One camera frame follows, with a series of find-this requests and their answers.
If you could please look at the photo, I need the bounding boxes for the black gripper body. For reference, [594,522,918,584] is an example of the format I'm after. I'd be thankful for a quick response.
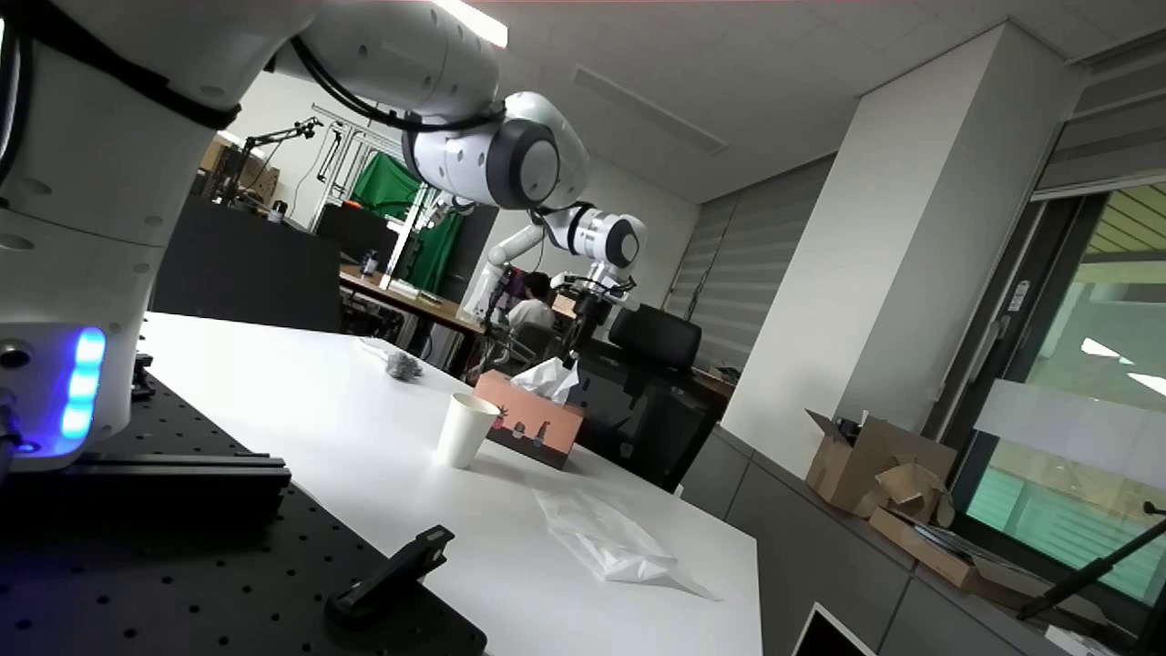
[575,274,635,326]

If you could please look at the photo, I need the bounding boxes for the white tissue paper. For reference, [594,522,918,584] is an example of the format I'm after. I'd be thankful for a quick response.
[507,354,585,405]
[562,512,684,591]

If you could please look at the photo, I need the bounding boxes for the orange tissue box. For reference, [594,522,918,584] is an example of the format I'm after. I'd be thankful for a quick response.
[471,369,586,470]

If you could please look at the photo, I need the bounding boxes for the open brown cardboard box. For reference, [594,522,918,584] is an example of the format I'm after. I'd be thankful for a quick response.
[803,408,961,522]

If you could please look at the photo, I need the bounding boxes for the flat brown cardboard box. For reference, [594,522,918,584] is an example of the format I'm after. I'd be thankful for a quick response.
[868,458,1044,600]

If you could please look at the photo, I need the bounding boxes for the black office chair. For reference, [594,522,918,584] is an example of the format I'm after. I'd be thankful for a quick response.
[603,302,707,493]

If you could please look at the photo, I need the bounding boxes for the grey window blinds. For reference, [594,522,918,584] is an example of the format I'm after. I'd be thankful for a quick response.
[664,156,836,369]

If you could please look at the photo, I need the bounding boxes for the white paper cup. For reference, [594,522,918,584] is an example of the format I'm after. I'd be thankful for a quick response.
[430,391,503,475]

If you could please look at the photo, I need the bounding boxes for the wooden desk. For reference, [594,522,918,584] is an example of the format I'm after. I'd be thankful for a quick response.
[336,267,491,357]

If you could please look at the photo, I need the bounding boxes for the green cloth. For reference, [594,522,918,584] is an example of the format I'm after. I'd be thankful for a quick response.
[352,150,473,298]

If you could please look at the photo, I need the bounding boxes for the ceiling light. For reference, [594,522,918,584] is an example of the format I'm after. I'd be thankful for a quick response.
[430,0,514,51]

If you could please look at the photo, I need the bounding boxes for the grey low cabinet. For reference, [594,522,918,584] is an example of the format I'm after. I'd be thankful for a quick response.
[675,424,1073,656]

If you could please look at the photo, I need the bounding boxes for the black clamp tool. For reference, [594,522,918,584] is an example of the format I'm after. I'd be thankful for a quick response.
[326,522,460,625]

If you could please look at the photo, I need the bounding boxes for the black partition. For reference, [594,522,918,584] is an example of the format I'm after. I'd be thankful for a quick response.
[150,195,345,332]

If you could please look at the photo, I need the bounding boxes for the white framed tablet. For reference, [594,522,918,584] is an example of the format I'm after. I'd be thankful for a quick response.
[788,598,881,656]

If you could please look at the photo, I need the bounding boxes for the black perforated breadboard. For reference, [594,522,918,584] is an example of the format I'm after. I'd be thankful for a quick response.
[0,357,491,656]

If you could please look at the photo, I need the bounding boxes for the white handled grey brush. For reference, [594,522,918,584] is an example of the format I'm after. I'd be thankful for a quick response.
[378,346,430,383]

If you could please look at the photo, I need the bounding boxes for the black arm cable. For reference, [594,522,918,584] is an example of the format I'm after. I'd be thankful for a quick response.
[0,0,511,139]

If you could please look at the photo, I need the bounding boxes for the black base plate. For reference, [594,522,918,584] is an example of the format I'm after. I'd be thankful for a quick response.
[0,449,297,529]

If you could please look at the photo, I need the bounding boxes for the black camera tripod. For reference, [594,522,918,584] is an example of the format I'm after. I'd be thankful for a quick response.
[1018,496,1166,656]

